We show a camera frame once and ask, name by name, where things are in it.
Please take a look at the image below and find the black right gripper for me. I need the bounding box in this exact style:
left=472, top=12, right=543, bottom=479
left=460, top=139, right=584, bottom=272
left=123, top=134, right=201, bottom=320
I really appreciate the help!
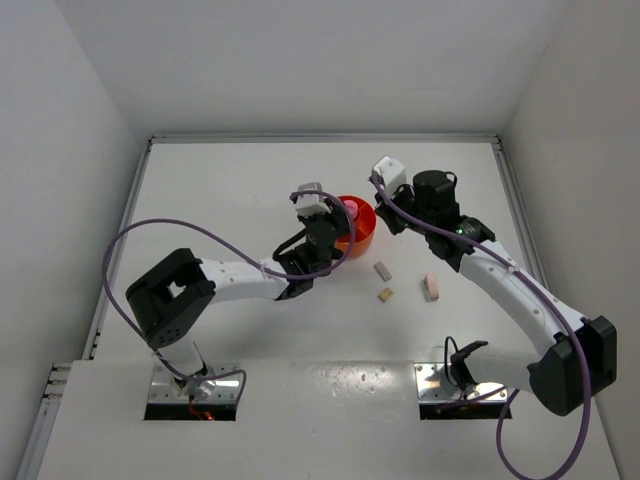
left=374, top=180, right=433, bottom=236

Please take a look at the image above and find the pink capped clear tube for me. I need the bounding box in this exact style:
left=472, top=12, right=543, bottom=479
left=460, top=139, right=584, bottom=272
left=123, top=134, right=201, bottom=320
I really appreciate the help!
left=343, top=199, right=359, bottom=219

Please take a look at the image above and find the pale pink eraser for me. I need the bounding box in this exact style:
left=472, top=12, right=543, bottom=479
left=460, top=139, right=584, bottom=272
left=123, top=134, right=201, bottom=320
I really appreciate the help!
left=424, top=273, right=440, bottom=301

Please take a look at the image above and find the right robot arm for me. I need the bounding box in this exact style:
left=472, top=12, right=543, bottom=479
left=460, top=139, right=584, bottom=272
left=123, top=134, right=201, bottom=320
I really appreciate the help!
left=370, top=167, right=617, bottom=416

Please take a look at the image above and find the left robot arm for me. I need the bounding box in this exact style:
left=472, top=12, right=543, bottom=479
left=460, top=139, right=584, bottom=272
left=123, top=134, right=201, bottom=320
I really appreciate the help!
left=126, top=189, right=357, bottom=386

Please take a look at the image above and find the orange round desk organizer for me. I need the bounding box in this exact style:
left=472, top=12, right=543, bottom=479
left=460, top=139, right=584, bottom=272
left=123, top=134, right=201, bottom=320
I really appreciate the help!
left=339, top=195, right=377, bottom=259

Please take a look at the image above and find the grey eraser block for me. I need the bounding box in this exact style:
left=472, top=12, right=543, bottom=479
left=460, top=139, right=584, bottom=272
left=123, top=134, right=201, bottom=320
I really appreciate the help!
left=374, top=261, right=392, bottom=282

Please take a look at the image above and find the small yellow eraser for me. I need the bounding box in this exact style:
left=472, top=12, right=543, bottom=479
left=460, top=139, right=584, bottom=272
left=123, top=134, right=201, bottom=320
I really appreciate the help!
left=378, top=288, right=394, bottom=303

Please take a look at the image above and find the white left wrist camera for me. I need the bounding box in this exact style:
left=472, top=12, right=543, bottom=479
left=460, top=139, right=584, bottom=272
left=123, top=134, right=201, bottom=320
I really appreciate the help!
left=291, top=182, right=330, bottom=218

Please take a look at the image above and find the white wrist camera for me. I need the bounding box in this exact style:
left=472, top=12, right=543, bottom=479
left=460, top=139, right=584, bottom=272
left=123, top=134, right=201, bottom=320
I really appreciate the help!
left=371, top=156, right=406, bottom=197
left=291, top=182, right=330, bottom=218

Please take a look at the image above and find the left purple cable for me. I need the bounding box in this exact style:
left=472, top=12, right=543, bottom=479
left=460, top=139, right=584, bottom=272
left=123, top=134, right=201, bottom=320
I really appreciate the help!
left=102, top=190, right=357, bottom=401

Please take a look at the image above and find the purple cable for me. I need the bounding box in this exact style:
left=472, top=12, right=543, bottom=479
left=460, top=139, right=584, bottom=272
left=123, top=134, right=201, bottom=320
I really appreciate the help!
left=102, top=190, right=357, bottom=401
left=372, top=174, right=594, bottom=480

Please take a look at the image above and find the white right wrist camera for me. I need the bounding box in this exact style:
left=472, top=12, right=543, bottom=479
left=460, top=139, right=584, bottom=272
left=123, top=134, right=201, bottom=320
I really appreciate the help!
left=371, top=156, right=406, bottom=197

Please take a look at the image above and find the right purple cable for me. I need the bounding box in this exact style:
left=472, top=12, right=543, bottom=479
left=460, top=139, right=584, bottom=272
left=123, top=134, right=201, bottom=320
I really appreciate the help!
left=372, top=174, right=594, bottom=480

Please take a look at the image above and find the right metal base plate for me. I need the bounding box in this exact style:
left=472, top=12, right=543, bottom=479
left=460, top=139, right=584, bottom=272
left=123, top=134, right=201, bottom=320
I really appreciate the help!
left=413, top=362, right=508, bottom=406

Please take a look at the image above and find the metal base plate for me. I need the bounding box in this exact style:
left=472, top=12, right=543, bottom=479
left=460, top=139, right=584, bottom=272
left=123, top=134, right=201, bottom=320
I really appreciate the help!
left=413, top=362, right=508, bottom=406
left=147, top=363, right=245, bottom=405

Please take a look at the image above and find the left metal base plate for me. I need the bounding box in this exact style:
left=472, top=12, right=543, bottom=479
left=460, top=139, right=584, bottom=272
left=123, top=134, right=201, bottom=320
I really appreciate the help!
left=147, top=363, right=245, bottom=405

